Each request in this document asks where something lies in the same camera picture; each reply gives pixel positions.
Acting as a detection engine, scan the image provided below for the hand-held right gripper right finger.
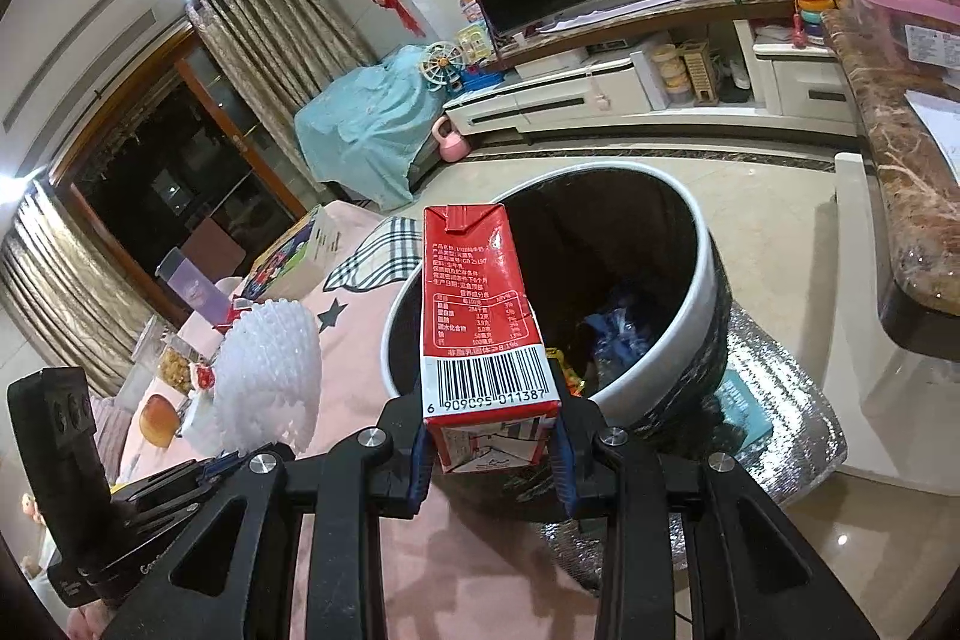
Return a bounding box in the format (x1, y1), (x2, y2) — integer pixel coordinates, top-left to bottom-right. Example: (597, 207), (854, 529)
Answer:
(547, 370), (890, 640)

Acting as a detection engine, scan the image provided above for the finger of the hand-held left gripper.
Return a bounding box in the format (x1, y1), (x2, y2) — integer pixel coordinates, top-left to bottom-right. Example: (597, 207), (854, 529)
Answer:
(111, 452), (252, 515)
(129, 496), (220, 548)

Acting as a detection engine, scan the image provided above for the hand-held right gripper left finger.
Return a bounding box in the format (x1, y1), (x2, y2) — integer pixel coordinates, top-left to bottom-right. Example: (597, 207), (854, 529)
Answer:
(101, 396), (436, 640)

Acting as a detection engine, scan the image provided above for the white foam fruit net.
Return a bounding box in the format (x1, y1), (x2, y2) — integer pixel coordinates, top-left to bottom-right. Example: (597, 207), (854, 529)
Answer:
(210, 299), (322, 457)

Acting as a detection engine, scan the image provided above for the dark blue snack bag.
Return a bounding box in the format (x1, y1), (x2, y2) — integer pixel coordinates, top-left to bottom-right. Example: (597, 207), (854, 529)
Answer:
(583, 286), (655, 372)

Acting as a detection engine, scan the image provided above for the red white milk carton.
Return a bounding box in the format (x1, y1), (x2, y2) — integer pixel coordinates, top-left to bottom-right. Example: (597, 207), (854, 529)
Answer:
(420, 203), (563, 476)

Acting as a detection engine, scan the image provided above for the white trash bin black liner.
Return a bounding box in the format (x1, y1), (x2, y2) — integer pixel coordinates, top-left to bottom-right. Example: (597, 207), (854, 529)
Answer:
(381, 158), (734, 528)

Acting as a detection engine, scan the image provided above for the red yellow apple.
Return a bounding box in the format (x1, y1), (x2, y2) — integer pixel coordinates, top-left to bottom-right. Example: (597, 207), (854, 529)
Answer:
(141, 394), (182, 447)

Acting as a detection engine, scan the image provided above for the clear jar of snack balls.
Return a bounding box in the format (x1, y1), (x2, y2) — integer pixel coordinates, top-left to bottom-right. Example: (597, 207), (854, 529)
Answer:
(135, 317), (207, 397)

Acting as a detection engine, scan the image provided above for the beige patterned curtain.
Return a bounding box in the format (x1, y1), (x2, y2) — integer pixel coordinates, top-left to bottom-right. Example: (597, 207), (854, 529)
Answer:
(0, 179), (143, 397)
(186, 0), (376, 199)

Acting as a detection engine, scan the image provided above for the teal book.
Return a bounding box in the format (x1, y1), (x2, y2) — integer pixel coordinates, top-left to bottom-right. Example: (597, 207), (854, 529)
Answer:
(712, 370), (773, 453)

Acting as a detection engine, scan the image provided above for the purple thermos bottle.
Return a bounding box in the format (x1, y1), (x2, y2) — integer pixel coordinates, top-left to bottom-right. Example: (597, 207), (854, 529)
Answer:
(156, 248), (230, 320)

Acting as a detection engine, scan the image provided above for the silver foil mat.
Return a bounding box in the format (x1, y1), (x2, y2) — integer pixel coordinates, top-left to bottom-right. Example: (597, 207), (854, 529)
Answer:
(540, 302), (837, 592)

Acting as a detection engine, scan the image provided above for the colourful puzzle box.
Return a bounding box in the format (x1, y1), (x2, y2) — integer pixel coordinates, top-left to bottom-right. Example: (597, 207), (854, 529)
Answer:
(246, 205), (338, 302)

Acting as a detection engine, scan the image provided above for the wooden framed glass door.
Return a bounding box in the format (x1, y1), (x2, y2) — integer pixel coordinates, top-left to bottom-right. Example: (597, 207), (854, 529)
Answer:
(49, 21), (316, 326)

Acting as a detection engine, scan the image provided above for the pink kettlebell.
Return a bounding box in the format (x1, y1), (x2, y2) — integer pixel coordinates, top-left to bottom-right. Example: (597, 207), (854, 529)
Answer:
(431, 115), (472, 163)

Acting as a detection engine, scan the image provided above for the light blue cloth cover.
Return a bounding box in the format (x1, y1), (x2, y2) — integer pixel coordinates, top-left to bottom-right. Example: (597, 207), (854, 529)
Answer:
(294, 44), (451, 210)

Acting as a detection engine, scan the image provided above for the white tv cabinet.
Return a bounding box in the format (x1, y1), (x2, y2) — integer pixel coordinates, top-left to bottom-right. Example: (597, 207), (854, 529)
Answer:
(442, 0), (860, 139)

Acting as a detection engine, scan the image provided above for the toy ferris wheel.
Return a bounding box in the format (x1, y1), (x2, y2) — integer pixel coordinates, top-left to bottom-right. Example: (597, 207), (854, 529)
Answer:
(418, 40), (462, 90)

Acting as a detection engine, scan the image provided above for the stack of yellow bowls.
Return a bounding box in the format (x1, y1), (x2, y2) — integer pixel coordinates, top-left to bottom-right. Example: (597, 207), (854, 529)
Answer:
(651, 44), (695, 105)

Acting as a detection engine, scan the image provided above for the colourful toy playset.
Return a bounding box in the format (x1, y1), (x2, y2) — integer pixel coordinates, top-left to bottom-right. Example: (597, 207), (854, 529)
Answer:
(454, 0), (496, 64)

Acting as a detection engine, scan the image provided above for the brown marble table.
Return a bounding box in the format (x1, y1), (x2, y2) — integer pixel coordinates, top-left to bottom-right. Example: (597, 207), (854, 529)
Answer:
(821, 6), (960, 356)

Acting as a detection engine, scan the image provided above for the white paper sheet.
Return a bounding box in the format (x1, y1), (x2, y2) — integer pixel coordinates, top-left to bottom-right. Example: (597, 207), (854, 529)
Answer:
(904, 89), (960, 161)

